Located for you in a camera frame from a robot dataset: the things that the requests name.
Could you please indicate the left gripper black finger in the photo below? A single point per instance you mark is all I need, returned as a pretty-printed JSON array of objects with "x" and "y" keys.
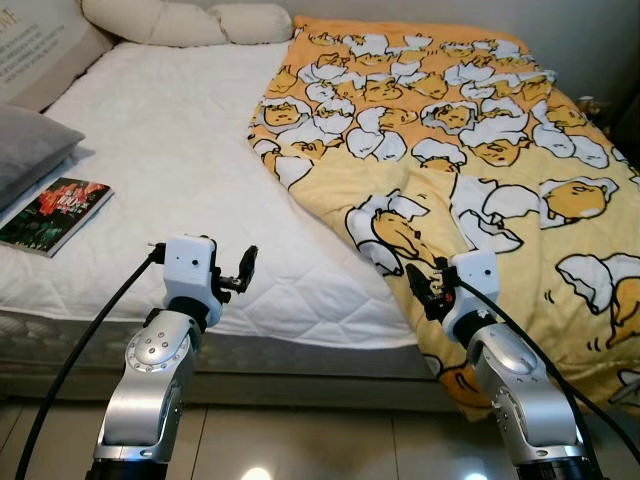
[{"x": 247, "y": 266}]

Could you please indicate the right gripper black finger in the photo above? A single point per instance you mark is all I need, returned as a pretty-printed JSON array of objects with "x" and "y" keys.
[{"x": 418, "y": 280}]

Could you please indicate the yellow cartoon egg blanket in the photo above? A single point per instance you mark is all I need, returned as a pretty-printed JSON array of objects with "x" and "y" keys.
[{"x": 480, "y": 200}]

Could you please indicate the dark red-green cover book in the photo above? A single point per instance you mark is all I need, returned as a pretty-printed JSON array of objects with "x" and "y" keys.
[{"x": 55, "y": 215}]

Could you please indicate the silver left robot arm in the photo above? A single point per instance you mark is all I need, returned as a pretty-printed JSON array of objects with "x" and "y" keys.
[{"x": 150, "y": 390}]

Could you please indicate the grey bed base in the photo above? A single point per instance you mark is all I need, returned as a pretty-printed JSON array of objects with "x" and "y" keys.
[{"x": 300, "y": 365}]

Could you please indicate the white quilted mattress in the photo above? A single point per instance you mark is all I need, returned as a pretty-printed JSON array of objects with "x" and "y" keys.
[{"x": 180, "y": 150}]

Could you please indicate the grey pillow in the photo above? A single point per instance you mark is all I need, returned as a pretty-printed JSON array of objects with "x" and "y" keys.
[{"x": 30, "y": 150}]

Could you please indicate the small beige pillow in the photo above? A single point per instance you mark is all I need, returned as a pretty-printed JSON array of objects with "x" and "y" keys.
[{"x": 250, "y": 25}]

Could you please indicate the small brown plush toy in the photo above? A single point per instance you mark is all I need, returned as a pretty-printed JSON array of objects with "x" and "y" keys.
[{"x": 588, "y": 105}]

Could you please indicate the large beige pillow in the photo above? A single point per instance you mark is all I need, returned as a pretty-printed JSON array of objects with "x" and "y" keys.
[{"x": 150, "y": 22}]

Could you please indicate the beige lettered cushion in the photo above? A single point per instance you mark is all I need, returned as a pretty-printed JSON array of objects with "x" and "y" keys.
[{"x": 45, "y": 55}]

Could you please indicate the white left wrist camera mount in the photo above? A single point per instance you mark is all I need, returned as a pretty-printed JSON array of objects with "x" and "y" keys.
[{"x": 190, "y": 270}]

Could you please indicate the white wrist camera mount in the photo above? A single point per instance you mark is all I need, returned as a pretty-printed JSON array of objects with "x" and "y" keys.
[
  {"x": 190, "y": 270},
  {"x": 475, "y": 280}
]

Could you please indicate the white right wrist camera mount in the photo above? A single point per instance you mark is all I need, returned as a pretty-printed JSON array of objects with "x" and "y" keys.
[{"x": 475, "y": 280}]

